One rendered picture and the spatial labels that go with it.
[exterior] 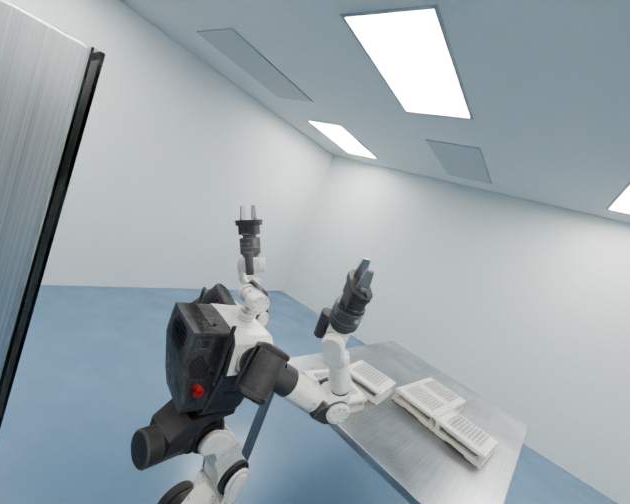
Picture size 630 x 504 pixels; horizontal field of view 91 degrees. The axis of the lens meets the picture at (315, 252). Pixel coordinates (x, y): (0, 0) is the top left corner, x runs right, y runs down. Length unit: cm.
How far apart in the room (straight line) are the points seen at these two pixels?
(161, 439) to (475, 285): 435
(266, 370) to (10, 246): 76
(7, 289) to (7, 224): 4
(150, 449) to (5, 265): 100
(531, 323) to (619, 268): 110
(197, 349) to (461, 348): 434
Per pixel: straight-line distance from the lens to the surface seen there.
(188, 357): 98
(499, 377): 499
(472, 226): 500
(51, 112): 21
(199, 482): 168
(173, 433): 118
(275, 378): 93
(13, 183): 21
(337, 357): 93
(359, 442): 152
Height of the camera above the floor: 171
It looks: 7 degrees down
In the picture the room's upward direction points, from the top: 21 degrees clockwise
